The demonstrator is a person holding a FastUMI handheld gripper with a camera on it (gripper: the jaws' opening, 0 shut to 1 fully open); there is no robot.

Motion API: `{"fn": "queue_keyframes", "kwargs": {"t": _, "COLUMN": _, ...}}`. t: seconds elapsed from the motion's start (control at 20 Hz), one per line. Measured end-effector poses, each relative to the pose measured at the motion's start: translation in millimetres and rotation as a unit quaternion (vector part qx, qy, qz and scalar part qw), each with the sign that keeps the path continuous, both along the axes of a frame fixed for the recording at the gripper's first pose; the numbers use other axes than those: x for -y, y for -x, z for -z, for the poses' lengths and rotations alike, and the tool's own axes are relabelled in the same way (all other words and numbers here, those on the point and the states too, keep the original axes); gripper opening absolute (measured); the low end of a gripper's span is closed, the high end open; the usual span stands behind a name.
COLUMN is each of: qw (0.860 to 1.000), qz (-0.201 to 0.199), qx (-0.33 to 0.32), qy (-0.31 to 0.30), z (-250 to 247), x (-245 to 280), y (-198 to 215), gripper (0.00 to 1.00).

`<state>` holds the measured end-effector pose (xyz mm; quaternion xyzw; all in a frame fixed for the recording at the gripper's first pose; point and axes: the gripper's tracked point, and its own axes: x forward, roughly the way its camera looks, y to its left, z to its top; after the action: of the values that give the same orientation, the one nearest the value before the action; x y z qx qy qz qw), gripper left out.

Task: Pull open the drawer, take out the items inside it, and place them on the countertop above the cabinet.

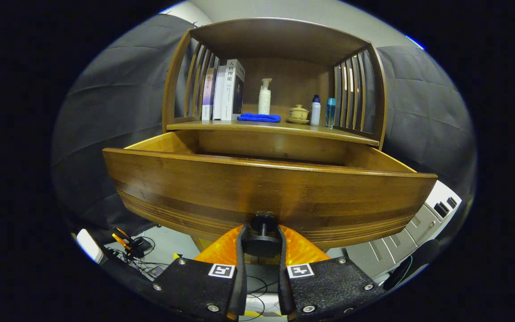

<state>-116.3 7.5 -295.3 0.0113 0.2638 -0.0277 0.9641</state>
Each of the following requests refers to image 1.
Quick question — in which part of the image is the purple book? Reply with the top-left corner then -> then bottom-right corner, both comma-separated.
201,67 -> 216,121

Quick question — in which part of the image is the clear blue bottle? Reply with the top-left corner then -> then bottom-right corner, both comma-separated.
325,98 -> 337,129

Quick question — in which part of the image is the white book with portrait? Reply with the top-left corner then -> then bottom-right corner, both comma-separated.
221,59 -> 246,121

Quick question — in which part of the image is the white bottle with blue cap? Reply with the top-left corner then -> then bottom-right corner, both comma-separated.
310,94 -> 321,127

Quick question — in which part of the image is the blue folded cloth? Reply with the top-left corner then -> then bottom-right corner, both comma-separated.
237,113 -> 281,123

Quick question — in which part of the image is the small white object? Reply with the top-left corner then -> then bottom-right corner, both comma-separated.
76,229 -> 104,263

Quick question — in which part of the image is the white pump bottle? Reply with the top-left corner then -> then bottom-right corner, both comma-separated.
258,78 -> 272,115

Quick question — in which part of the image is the beige lidded tea cup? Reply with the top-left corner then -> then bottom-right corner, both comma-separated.
287,104 -> 310,124

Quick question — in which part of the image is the wooden cabinet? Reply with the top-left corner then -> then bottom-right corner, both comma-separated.
162,17 -> 388,253

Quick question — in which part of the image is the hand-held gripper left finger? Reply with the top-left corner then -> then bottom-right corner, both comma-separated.
152,224 -> 248,322

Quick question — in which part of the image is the orange black tool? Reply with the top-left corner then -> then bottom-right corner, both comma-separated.
111,227 -> 153,259

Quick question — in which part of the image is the wooden drawer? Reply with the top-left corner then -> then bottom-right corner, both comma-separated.
102,131 -> 438,259

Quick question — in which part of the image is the white grey appliance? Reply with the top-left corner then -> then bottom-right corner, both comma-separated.
345,180 -> 462,279

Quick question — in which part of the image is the wooden countertop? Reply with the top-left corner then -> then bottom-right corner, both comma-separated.
167,117 -> 380,146

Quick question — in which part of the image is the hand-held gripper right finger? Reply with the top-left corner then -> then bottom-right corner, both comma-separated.
277,224 -> 385,322

